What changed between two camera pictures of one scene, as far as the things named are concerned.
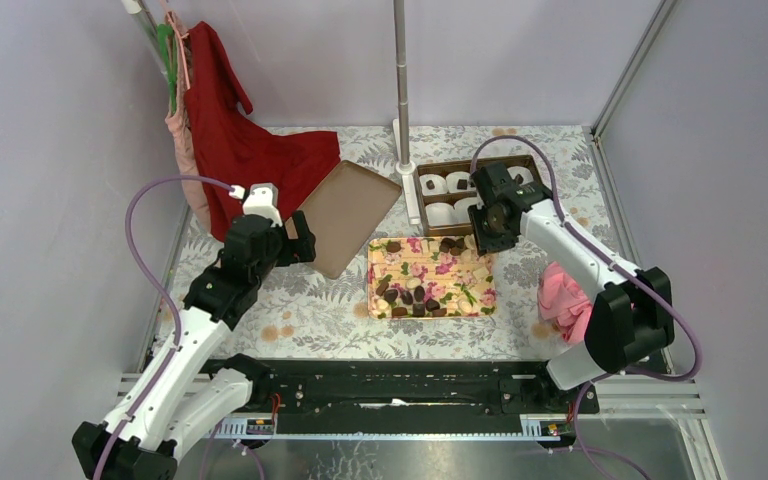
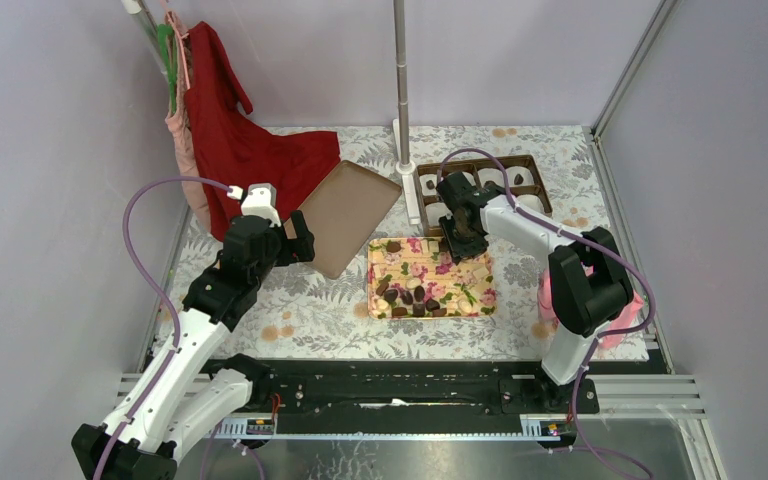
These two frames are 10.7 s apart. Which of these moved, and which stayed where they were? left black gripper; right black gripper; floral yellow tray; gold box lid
Moved: right black gripper
Stayed: gold box lid; left black gripper; floral yellow tray
